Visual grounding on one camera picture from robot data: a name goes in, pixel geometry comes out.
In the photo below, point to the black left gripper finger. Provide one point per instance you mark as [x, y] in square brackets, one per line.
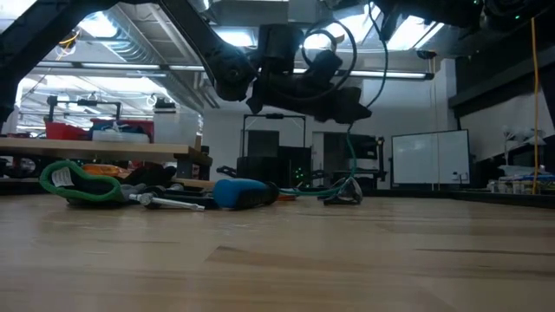
[342, 108]

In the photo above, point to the clear safety glasses black frame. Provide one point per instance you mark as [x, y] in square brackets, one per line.
[347, 195]

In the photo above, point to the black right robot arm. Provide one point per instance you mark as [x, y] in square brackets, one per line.
[433, 11]

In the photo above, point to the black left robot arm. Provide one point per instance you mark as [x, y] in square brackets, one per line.
[199, 32]

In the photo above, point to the black equipment rack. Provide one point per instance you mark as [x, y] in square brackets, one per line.
[264, 173]

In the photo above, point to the white whiteboard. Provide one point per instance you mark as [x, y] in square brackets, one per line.
[429, 158]

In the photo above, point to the black C-clamp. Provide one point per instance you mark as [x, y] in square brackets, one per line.
[173, 202]

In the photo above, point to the long ceiling light fixture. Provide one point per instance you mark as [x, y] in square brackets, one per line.
[121, 66]

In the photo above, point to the wooden background workbench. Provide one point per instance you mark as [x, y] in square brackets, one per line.
[108, 151]

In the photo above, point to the grey black work glove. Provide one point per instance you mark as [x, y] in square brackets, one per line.
[86, 188]

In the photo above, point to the red plastic tub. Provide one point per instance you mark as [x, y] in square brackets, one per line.
[65, 131]

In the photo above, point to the black workstation frame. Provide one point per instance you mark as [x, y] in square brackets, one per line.
[334, 147]

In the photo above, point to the black aluminium table frame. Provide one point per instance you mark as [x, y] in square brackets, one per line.
[477, 197]

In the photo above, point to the black background gantry frame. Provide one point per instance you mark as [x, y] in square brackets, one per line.
[86, 103]

